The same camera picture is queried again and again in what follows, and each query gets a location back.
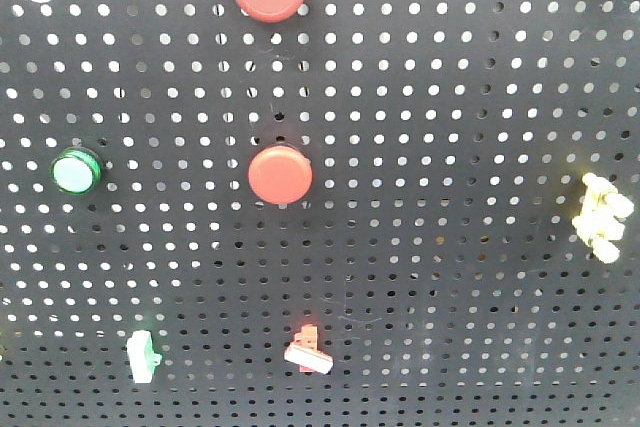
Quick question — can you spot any lower red mushroom button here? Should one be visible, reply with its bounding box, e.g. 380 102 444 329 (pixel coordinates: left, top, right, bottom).
248 145 313 204

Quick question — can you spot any black perforated pegboard panel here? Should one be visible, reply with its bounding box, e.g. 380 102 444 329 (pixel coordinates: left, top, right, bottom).
1 0 639 426

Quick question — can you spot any green round push button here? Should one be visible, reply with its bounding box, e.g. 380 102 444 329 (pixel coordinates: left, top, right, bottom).
50 146 104 195

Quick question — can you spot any red white toggle switch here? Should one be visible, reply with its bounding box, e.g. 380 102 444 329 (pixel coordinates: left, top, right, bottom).
283 324 333 375

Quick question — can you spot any green white toggle switch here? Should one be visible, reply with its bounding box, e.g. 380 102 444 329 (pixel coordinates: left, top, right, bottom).
126 330 162 384

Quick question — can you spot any yellow knob handle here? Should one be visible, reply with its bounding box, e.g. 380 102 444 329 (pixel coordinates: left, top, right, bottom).
572 172 635 264

